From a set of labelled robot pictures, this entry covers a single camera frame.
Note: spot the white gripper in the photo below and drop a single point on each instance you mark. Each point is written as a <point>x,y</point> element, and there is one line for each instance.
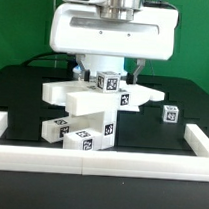
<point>79,29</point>

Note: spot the white chair back frame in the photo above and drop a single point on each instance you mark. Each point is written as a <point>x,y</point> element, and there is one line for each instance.
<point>82,97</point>

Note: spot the white chair seat part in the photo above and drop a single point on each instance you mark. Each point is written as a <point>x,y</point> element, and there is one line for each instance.
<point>103,122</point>

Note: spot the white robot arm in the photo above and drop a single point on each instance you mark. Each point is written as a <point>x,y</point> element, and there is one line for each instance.
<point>121,10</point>

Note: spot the white right fence block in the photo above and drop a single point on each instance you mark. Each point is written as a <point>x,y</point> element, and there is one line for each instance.
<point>197,140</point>

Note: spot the white front fence bar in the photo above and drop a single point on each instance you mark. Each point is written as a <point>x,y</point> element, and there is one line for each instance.
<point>31,159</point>

